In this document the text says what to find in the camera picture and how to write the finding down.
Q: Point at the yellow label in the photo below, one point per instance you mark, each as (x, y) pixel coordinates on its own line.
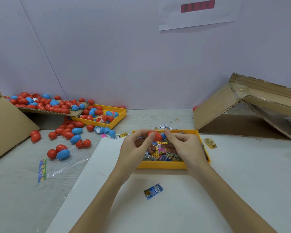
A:
(210, 143)

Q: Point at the pile of plastic eggs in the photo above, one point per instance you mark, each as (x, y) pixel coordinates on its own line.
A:
(63, 106)

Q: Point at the white paper sign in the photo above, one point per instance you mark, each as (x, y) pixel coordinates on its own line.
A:
(199, 12)

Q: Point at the tall brown cardboard box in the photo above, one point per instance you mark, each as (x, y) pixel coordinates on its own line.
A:
(5, 126)

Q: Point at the blue packet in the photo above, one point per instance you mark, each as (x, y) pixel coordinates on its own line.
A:
(153, 191)

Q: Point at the clear bag with coloured label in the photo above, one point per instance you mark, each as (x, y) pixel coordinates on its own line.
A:
(65, 167)

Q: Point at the person's left forearm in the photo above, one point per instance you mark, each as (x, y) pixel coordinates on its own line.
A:
(99, 206)

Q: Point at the torn flattened cardboard box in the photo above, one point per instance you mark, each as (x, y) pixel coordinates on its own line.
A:
(216, 106)

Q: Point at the person's right hand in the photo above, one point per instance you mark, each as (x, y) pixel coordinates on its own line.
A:
(189, 150)

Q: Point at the yellow plastic tray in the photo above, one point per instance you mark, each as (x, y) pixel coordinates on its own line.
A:
(157, 165)

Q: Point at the brown cardboard sheet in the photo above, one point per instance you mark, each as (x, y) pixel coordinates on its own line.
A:
(39, 110)

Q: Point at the person's left hand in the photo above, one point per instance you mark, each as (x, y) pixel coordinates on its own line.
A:
(133, 155)

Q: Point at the single red plastic egg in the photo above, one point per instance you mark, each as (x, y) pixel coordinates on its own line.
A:
(155, 136)

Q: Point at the yellow tray under eggs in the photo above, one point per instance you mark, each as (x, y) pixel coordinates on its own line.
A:
(117, 116)

